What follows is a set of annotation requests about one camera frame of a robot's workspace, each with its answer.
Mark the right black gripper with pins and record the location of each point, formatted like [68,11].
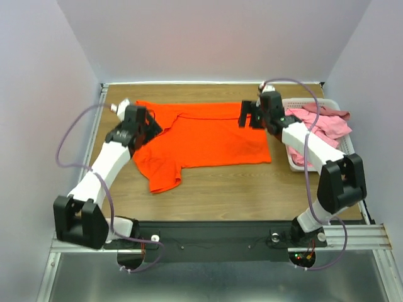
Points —
[249,114]

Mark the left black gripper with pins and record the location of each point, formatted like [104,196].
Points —
[153,128]

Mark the orange t shirt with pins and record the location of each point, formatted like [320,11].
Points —
[197,135]

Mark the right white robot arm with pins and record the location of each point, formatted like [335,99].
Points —
[341,177]

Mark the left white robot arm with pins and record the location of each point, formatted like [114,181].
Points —
[78,216]

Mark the dusty rose t shirt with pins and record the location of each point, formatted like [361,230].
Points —
[327,111]

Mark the light pink t shirt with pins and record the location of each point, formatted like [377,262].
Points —
[329,128]

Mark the white plastic laundry basket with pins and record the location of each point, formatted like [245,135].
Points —
[295,160]

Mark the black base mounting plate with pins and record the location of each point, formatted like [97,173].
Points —
[226,241]

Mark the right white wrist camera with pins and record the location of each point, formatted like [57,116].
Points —
[265,87]

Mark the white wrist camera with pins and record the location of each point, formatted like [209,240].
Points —
[119,109]
[265,87]

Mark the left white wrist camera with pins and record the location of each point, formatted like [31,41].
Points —
[119,109]

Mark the aluminium frame rail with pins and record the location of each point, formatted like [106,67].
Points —
[58,249]

